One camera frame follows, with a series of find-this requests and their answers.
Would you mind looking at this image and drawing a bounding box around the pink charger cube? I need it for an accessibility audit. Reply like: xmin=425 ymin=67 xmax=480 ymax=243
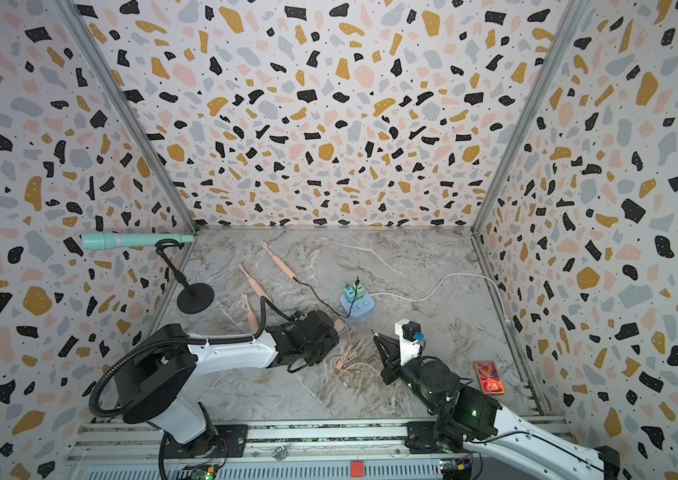
xmin=334 ymin=318 xmax=346 ymax=333

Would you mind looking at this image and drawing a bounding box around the pink charging cable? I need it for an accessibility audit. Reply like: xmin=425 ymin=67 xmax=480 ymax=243
xmin=328 ymin=320 xmax=388 ymax=388

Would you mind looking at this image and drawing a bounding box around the teal charger cube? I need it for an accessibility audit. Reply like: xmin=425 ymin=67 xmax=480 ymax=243
xmin=342 ymin=285 xmax=359 ymax=303

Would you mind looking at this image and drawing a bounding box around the green charger plug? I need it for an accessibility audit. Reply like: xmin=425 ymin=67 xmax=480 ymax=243
xmin=354 ymin=283 xmax=366 ymax=300

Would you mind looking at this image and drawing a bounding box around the black charging cable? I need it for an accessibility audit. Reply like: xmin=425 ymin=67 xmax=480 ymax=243
xmin=293 ymin=275 xmax=364 ymax=319

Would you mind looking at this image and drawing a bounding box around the pink toothbrush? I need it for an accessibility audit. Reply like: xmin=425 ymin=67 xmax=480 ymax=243
xmin=241 ymin=294 xmax=260 ymax=333
xmin=238 ymin=264 xmax=271 ymax=301
xmin=262 ymin=243 xmax=296 ymax=280

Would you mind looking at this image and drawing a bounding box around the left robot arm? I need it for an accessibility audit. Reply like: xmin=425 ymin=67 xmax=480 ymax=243
xmin=88 ymin=297 xmax=339 ymax=445

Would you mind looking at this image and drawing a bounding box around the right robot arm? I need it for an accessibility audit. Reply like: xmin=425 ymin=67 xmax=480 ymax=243
xmin=373 ymin=334 xmax=620 ymax=479

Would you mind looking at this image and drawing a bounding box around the blue power strip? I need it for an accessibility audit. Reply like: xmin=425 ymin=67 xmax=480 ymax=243
xmin=340 ymin=295 xmax=376 ymax=321

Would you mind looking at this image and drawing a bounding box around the red smartphone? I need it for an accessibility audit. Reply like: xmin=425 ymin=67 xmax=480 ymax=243
xmin=475 ymin=361 xmax=506 ymax=395

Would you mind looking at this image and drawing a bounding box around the red button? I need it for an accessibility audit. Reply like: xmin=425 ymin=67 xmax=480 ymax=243
xmin=350 ymin=461 xmax=365 ymax=478

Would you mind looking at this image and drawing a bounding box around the metal base rail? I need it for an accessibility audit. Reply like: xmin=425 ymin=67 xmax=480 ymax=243
xmin=62 ymin=417 xmax=564 ymax=479

